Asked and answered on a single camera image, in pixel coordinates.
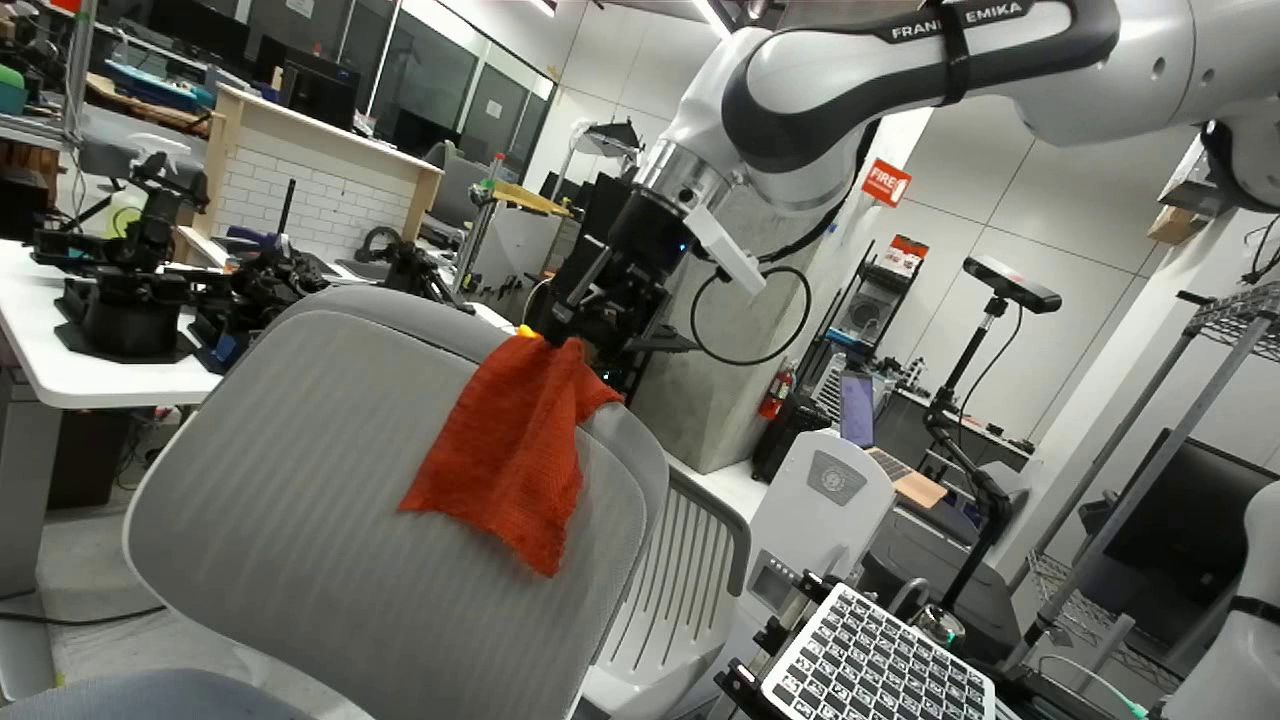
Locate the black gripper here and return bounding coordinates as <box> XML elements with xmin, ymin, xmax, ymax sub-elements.
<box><xmin>524</xmin><ymin>185</ymin><xmax>690</xmax><ymax>365</ymax></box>

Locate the red cloth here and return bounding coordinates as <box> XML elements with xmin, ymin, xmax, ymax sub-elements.
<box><xmin>400</xmin><ymin>335</ymin><xmax>618</xmax><ymax>576</ymax></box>

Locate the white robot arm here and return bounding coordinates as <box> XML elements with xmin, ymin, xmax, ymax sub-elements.
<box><xmin>530</xmin><ymin>0</ymin><xmax>1280</xmax><ymax>362</ymax></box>

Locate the white brick backdrop box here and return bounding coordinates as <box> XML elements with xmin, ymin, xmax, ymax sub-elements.
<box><xmin>195</xmin><ymin>90</ymin><xmax>439</xmax><ymax>259</ymax></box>

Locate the checkerboard calibration board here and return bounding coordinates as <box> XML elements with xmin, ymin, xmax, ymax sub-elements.
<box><xmin>760</xmin><ymin>586</ymin><xmax>995</xmax><ymax>720</ymax></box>

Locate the white work table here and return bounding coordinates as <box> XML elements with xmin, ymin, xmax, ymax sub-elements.
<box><xmin>0</xmin><ymin>240</ymin><xmax>220</xmax><ymax>596</ymax></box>

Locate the black tripod camera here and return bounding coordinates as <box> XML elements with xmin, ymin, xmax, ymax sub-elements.
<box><xmin>922</xmin><ymin>252</ymin><xmax>1068</xmax><ymax>634</ymax></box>

